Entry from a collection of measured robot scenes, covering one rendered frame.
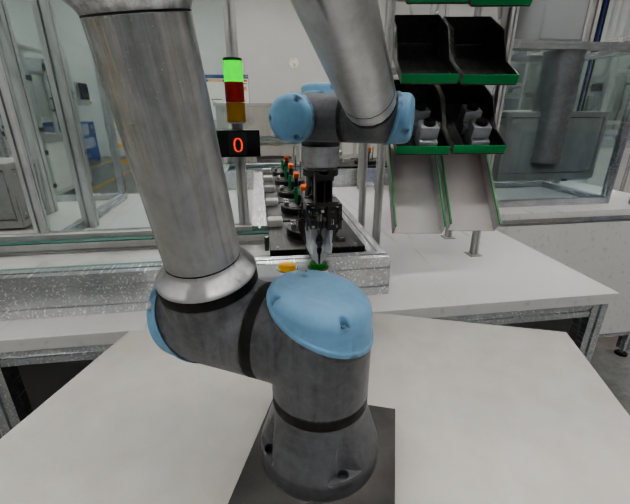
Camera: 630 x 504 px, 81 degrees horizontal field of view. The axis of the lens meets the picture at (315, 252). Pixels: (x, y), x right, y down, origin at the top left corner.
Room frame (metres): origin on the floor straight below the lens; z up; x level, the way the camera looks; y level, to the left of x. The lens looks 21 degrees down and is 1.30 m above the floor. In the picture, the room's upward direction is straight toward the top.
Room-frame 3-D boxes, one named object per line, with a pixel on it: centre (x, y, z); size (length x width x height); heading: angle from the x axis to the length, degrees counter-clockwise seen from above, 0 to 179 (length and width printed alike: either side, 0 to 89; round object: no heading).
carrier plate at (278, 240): (0.99, 0.01, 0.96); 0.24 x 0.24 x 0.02; 8
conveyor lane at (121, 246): (0.97, 0.31, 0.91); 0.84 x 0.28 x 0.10; 98
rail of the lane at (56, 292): (0.80, 0.26, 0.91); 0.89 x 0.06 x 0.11; 98
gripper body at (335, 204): (0.74, -0.01, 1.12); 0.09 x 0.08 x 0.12; 8
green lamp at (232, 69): (1.08, 0.21, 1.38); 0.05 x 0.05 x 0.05
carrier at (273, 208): (1.24, 0.05, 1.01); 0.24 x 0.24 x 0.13; 8
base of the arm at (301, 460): (0.36, -0.01, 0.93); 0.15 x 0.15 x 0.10
